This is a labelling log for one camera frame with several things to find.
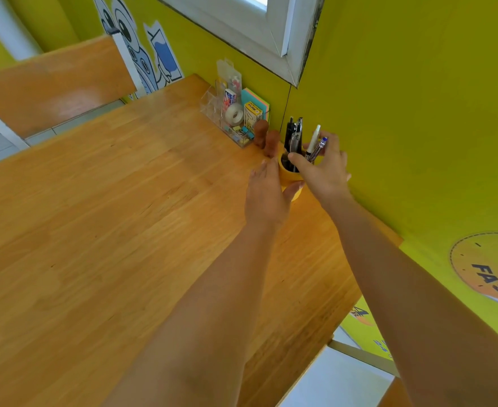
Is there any wooden bench with white frame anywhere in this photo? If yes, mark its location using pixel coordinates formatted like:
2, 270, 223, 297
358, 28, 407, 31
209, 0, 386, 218
0, 33, 148, 150

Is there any person's right forearm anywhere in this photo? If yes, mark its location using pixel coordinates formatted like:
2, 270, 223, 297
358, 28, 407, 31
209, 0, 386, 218
322, 194, 498, 407

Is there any person's right hand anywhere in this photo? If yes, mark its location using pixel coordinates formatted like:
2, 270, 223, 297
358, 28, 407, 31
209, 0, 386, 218
288, 131, 352, 208

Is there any brown wooden figure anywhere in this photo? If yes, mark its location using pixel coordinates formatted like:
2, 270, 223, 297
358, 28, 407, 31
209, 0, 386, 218
264, 130, 281, 158
253, 120, 270, 149

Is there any person's left forearm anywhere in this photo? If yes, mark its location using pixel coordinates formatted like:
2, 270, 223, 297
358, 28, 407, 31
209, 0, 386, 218
104, 220, 284, 407

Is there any black pen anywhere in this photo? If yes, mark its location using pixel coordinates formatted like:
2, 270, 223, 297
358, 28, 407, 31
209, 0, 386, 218
283, 118, 296, 172

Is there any white window frame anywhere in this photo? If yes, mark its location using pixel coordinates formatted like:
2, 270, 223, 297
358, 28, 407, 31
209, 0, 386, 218
151, 0, 326, 88

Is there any clear acrylic desk organizer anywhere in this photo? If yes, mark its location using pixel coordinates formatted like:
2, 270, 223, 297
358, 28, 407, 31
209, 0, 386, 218
200, 59, 271, 148

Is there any blue label marker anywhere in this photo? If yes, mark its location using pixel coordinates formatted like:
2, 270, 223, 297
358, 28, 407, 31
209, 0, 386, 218
309, 137, 329, 164

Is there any white tape roll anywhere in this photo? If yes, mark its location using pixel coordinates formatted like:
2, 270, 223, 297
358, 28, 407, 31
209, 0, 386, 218
225, 103, 244, 127

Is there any small orange blue wall sticker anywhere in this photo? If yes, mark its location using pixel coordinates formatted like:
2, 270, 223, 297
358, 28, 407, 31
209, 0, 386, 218
338, 296, 394, 361

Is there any blue white cartoon wall sticker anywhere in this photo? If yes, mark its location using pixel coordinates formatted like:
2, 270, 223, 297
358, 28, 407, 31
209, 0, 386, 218
92, 0, 184, 96

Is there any pastel sticky notes pad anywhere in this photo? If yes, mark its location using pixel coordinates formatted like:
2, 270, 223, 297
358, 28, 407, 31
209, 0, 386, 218
241, 88, 271, 122

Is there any yellow pen cup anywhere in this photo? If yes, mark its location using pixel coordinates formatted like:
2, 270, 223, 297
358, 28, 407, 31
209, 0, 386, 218
278, 148, 305, 202

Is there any white pen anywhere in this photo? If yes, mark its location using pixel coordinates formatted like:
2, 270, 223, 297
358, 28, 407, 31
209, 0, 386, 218
306, 125, 321, 160

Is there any round orange wall sticker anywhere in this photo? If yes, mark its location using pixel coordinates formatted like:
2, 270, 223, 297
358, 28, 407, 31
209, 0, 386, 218
449, 232, 498, 313

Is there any person's left hand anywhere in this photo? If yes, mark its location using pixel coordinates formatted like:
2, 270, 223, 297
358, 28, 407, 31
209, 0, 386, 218
245, 156, 305, 228

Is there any silver metal stapler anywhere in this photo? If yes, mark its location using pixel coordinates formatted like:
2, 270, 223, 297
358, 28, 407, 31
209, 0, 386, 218
290, 118, 304, 155

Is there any yellow staples box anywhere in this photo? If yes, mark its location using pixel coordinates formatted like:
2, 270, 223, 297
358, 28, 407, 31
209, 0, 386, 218
244, 101, 263, 130

